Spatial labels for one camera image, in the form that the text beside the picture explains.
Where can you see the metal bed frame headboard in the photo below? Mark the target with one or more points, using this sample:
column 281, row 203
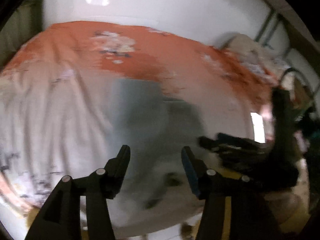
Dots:
column 290, row 46

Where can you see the grey knit pants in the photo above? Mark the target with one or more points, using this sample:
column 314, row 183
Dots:
column 154, row 126

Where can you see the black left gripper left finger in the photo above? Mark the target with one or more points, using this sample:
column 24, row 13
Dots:
column 59, row 217

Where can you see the person right hand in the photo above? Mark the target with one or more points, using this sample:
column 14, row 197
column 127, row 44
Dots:
column 291, row 207

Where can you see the beige rumpled blanket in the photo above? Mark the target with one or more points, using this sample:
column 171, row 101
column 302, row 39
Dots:
column 262, row 62

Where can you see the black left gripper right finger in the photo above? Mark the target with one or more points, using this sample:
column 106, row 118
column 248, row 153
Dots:
column 233, row 208

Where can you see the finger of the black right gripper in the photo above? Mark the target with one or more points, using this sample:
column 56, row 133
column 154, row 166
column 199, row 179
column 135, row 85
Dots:
column 237, row 138
column 220, row 145

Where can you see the orange floral bed sheet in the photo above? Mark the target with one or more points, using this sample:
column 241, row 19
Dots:
column 76, row 92

